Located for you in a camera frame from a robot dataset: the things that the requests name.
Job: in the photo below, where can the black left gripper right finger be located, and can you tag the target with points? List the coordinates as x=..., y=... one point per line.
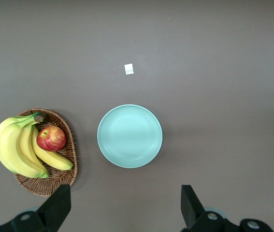
x=192, y=212

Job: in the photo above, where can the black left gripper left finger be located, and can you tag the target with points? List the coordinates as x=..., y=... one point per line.
x=54, y=212

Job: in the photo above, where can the pale green round plate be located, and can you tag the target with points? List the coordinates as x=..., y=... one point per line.
x=130, y=136

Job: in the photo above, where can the brown wicker basket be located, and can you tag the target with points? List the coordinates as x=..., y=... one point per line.
x=35, y=187

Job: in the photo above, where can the red apple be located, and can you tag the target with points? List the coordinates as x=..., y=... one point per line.
x=51, y=138

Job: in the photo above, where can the yellow banana bunch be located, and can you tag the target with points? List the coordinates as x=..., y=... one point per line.
x=8, y=145

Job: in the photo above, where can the brown table cover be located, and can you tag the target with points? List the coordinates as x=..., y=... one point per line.
x=199, y=72

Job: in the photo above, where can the small paper sticker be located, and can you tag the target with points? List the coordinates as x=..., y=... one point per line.
x=128, y=69

